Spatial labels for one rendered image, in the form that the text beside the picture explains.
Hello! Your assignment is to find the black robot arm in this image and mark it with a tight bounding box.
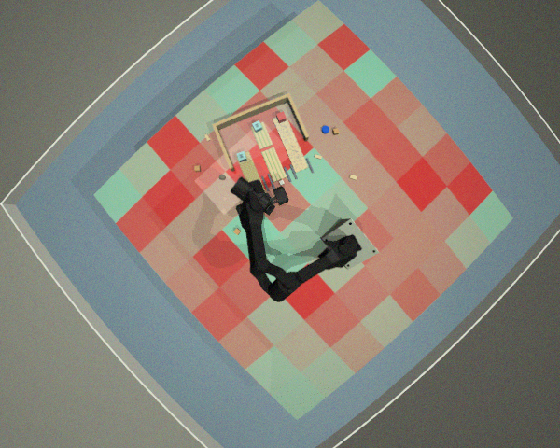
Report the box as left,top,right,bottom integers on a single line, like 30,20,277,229
230,176,361,302

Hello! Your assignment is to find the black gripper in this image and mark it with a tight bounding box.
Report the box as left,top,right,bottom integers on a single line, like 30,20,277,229
236,186,289,215

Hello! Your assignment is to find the yellow strip with green crosshatch pattern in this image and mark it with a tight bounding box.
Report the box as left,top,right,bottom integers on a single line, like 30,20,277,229
240,161,266,193

